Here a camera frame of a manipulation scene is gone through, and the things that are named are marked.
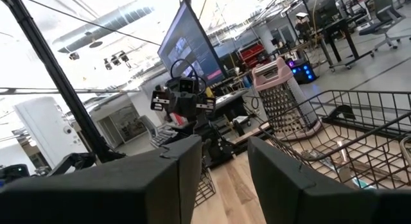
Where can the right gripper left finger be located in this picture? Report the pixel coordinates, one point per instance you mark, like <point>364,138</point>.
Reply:
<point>96,198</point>

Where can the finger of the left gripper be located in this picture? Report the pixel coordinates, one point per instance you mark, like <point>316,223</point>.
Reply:
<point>205,106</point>
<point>159,99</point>

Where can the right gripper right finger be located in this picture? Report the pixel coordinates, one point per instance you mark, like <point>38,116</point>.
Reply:
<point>321,208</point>

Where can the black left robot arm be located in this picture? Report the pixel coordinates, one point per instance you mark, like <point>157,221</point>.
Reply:
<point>218,147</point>

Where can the red cardboard box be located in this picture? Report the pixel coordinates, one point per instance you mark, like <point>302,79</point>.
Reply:
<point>178,118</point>

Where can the computer keyboard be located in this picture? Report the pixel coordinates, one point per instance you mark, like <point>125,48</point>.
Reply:
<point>163,138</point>

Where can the large computer monitor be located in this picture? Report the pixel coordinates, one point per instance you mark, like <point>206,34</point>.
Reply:
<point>189,44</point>

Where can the red tool chest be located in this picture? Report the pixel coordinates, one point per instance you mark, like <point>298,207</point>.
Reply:
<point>253,55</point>

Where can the pink box grater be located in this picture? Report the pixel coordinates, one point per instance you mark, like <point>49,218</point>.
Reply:
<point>279,102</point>

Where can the computer with blue lights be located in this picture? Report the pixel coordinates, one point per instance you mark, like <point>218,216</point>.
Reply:
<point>303,73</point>

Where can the black rolling desk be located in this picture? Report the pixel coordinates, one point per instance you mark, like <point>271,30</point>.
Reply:
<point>334,28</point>

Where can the dark office chair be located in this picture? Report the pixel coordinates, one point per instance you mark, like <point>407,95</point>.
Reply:
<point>385,12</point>

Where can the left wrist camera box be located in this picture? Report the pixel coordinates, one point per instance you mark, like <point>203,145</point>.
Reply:
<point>185,85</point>

